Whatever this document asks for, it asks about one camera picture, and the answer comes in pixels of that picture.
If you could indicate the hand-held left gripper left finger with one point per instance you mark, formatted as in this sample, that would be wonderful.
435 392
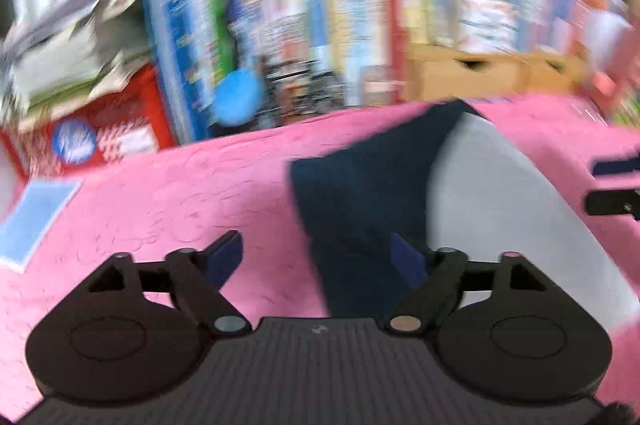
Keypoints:
225 257

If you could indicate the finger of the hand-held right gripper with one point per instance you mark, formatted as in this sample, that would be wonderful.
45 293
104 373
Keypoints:
617 167
612 202

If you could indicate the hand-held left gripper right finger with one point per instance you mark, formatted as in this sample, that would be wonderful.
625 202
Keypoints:
407 260

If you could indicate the navy white red-striped jacket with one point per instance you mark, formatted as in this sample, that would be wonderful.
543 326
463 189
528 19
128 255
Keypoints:
360 205

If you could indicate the pink rabbit-print blanket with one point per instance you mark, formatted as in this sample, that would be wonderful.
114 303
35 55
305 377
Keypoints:
175 195

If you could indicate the pink picture box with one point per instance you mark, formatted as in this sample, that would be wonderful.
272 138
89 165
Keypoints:
612 80

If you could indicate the blue plush ball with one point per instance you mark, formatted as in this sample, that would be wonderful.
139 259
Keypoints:
239 97

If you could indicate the red crate with blue sticker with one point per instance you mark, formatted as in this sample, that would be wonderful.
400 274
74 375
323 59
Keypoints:
120 125

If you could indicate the miniature bicycle model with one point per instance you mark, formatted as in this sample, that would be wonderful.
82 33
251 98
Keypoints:
305 97

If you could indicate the wooden drawer organiser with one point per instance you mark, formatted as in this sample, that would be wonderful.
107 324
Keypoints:
450 77

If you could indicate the light blue booklet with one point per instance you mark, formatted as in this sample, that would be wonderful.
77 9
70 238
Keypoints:
37 220

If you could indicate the pencil-print paper box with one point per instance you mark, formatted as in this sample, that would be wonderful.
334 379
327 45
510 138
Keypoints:
487 25

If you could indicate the row of tall blue workbooks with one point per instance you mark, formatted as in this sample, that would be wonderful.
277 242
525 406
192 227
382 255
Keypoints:
185 35

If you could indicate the row of short colourful books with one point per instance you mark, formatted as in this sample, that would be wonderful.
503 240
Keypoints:
340 30

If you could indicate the stack of papers and booklets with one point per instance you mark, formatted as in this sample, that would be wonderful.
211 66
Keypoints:
65 60

